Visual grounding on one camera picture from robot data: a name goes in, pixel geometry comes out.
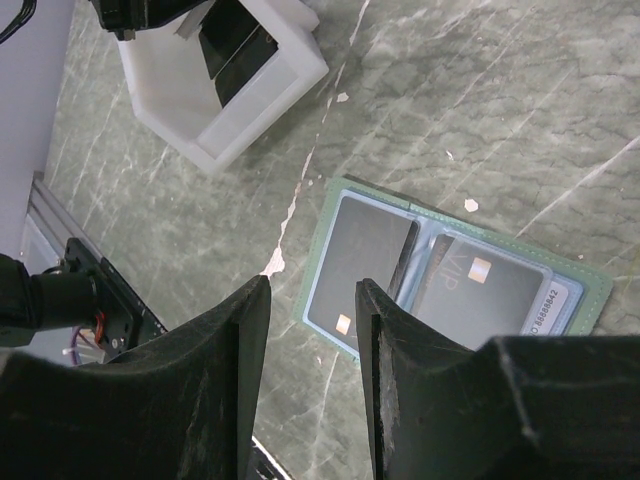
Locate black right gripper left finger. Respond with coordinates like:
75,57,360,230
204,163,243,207
1,275,271,479

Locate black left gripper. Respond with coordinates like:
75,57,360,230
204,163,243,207
91,0,215,39

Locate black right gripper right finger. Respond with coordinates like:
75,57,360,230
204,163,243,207
355,279,639,479

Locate grey credit card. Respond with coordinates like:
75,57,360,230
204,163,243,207
521,281,569,336

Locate green card holder wallet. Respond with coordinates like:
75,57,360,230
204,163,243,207
296,177,613,354

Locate black credit card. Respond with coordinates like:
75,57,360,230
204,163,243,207
303,189,421,356

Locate black cards in tray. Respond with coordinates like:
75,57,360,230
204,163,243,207
198,0,278,107

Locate white card tray box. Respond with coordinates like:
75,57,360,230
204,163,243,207
118,1,329,174

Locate aluminium frame profile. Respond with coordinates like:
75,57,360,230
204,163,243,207
22,169,101,301

